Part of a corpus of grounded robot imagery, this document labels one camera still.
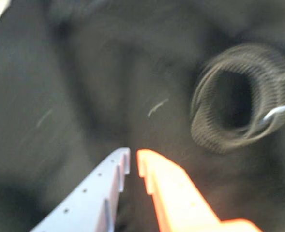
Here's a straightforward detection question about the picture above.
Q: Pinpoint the blue-grey gripper finger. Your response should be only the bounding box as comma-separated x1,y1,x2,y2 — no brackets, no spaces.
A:
30,147,131,232

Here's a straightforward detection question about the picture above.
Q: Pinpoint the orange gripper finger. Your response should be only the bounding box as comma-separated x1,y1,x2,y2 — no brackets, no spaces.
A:
136,149,263,232

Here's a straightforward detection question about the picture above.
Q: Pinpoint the black braided usb cable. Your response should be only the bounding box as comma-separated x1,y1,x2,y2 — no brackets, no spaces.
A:
190,43,285,155

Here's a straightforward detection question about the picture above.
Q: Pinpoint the black fabric tote bag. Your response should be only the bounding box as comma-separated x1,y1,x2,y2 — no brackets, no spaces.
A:
0,0,285,232

